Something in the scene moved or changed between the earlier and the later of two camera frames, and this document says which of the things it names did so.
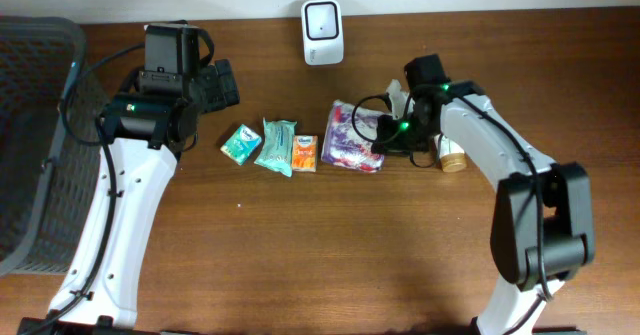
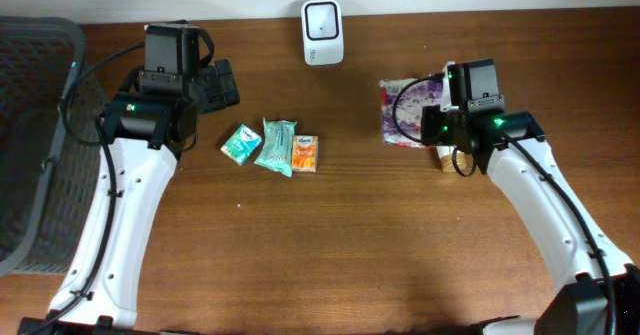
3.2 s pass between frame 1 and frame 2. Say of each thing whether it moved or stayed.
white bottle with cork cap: stayed
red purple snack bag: moved
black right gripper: moved
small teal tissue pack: stayed
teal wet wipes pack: stayed
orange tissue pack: stayed
